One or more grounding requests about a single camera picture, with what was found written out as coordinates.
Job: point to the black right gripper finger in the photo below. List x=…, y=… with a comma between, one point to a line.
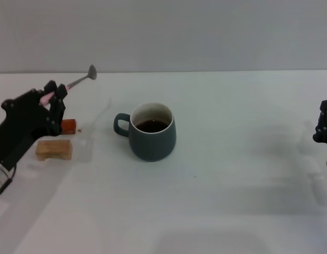
x=325, y=127

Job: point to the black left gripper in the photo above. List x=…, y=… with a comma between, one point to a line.
x=19, y=124

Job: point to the dark grey ceramic cup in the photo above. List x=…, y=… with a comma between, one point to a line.
x=153, y=144

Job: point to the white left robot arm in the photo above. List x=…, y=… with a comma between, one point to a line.
x=0, y=173

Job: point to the red-brown wooden block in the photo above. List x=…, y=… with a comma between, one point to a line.
x=69, y=126

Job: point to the light wooden block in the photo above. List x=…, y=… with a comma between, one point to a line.
x=53, y=150

